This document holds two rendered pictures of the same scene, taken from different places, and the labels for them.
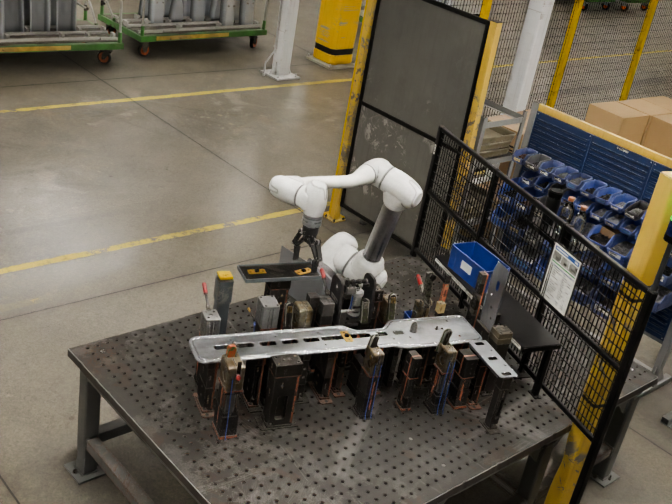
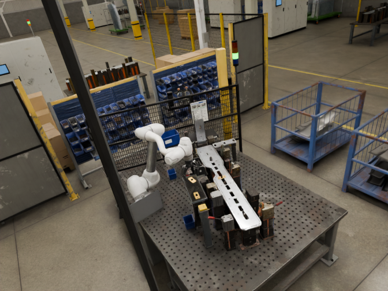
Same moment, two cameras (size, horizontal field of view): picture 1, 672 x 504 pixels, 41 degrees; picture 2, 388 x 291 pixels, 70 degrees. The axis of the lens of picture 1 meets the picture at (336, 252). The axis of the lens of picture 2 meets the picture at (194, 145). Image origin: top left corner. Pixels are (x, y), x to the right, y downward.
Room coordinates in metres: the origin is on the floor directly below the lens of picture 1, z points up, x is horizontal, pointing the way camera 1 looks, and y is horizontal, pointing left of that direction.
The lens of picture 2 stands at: (3.06, 2.07, 2.75)
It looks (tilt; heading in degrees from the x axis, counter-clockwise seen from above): 31 degrees down; 286
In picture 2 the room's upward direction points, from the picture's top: 9 degrees counter-clockwise
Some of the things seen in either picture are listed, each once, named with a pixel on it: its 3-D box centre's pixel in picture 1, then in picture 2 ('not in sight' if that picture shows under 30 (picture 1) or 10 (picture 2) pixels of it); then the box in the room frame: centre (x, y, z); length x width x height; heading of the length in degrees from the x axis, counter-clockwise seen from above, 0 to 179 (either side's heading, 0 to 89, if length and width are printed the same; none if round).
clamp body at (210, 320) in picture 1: (207, 348); (228, 232); (3.34, 0.49, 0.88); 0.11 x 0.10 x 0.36; 27
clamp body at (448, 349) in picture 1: (440, 378); (227, 161); (3.46, -0.57, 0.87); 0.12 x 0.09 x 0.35; 27
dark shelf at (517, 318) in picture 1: (493, 299); (182, 141); (4.04, -0.83, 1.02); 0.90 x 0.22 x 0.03; 27
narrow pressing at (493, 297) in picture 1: (493, 296); (200, 131); (3.78, -0.77, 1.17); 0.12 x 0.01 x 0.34; 27
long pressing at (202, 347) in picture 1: (343, 338); (223, 178); (3.44, -0.10, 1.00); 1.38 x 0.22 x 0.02; 117
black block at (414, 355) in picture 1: (409, 381); (228, 170); (3.43, -0.44, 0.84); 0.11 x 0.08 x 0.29; 27
